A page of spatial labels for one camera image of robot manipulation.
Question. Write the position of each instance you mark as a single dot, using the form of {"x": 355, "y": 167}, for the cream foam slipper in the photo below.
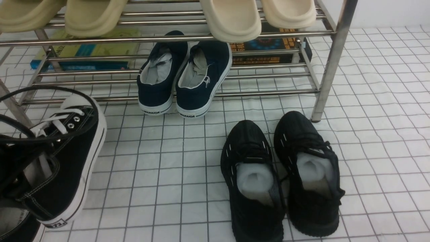
{"x": 232, "y": 21}
{"x": 289, "y": 14}

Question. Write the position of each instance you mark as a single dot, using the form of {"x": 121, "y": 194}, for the black knit sneaker right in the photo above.
{"x": 313, "y": 175}

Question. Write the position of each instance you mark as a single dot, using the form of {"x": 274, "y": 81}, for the black knit sneaker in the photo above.
{"x": 313, "y": 175}
{"x": 256, "y": 199}

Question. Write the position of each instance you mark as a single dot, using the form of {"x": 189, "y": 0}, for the olive foam slipper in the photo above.
{"x": 92, "y": 18}
{"x": 27, "y": 15}

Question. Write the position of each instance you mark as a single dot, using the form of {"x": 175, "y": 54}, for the steel shoe rack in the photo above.
{"x": 50, "y": 67}

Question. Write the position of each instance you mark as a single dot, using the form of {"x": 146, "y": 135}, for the navy slip-on shoe left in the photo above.
{"x": 156, "y": 77}

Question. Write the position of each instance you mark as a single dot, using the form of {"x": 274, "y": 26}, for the olive foam slipper left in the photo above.
{"x": 27, "y": 15}

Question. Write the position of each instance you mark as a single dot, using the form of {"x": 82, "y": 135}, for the navy slip-on shoe right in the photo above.
{"x": 198, "y": 81}

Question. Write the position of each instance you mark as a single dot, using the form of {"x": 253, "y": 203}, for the white checked floor cloth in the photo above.
{"x": 158, "y": 178}

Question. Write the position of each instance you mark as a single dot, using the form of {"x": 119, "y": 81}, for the cream foam slipper right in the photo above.
{"x": 289, "y": 14}

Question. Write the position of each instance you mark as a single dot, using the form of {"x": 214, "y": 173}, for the cream foam slipper left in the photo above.
{"x": 232, "y": 21}

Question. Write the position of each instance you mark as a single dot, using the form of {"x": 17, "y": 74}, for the black canvas sneaker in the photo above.
{"x": 47, "y": 169}
{"x": 17, "y": 224}

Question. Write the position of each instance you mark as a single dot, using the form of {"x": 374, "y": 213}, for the olive foam slipper right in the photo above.
{"x": 92, "y": 18}

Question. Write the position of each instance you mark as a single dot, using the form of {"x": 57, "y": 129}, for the black orange book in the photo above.
{"x": 265, "y": 52}

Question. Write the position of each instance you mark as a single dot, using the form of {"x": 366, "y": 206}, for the black knit sneaker left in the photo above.
{"x": 256, "y": 199}

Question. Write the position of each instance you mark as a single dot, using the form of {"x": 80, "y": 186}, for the navy slip-on shoe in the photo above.
{"x": 156, "y": 77}
{"x": 198, "y": 81}

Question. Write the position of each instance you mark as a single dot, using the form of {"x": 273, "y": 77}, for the yellow green book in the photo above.
{"x": 99, "y": 50}

